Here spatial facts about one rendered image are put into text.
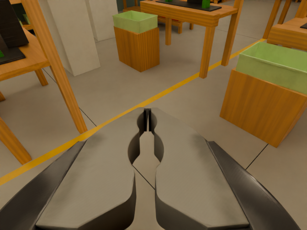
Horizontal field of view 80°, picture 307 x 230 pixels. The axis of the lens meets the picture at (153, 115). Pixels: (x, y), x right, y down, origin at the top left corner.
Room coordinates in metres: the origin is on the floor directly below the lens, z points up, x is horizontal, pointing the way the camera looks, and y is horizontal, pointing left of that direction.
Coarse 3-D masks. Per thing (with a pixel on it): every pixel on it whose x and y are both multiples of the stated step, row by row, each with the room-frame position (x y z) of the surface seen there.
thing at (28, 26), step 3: (12, 0) 5.02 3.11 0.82; (15, 0) 5.05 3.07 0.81; (18, 0) 5.09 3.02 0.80; (12, 3) 5.00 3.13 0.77; (15, 3) 5.04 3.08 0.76; (24, 15) 5.53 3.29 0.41; (18, 18) 5.33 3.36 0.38; (24, 18) 5.50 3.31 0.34; (27, 18) 5.21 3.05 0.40; (24, 21) 5.50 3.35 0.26; (27, 21) 5.22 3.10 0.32; (21, 24) 5.07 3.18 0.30; (24, 24) 5.22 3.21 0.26; (27, 24) 5.20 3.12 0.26; (30, 24) 5.19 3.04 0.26; (24, 27) 5.01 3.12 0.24; (27, 27) 5.05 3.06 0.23; (30, 27) 5.09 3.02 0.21
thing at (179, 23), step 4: (124, 0) 6.54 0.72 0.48; (136, 0) 6.83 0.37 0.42; (148, 0) 5.64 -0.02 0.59; (124, 4) 6.54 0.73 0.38; (136, 4) 6.82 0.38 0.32; (124, 8) 6.56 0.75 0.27; (128, 8) 6.54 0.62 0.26; (132, 8) 6.51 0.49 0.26; (136, 8) 6.49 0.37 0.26; (140, 8) 6.46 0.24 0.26; (160, 16) 5.35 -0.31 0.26; (160, 20) 5.21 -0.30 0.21; (164, 20) 5.09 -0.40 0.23; (172, 20) 4.95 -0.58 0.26; (176, 20) 4.88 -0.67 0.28; (172, 24) 4.88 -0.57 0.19; (176, 24) 4.77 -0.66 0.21; (180, 24) 4.74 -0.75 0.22; (192, 24) 5.02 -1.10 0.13; (180, 28) 4.74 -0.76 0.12; (192, 28) 5.03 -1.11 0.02; (180, 32) 4.75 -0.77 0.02
